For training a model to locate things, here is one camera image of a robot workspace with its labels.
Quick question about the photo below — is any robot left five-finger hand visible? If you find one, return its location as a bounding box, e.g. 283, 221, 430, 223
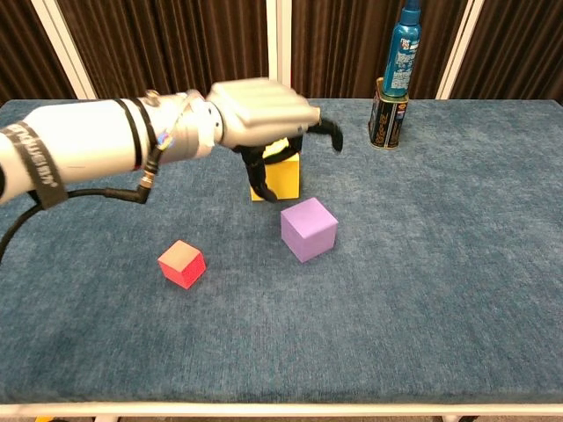
206, 77, 344, 204

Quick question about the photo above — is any purple cube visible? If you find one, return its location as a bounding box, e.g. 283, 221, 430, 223
280, 196, 340, 264

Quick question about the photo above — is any yellow and white block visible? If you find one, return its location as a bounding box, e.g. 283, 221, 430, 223
249, 151, 302, 202

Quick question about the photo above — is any brown pleated divider panel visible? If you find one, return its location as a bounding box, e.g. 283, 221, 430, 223
0, 0, 97, 106
30, 0, 282, 100
276, 0, 475, 100
435, 0, 563, 105

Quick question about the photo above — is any dark tin can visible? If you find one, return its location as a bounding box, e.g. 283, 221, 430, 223
368, 77, 410, 150

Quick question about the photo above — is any blue spray bottle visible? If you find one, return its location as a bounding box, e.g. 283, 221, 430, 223
382, 0, 422, 98

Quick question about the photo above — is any small red cube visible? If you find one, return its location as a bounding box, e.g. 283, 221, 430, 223
157, 239, 208, 290

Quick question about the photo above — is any blue table mat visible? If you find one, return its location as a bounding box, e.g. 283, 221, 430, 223
0, 98, 563, 404

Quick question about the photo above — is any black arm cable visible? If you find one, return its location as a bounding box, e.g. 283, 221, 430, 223
0, 147, 166, 265

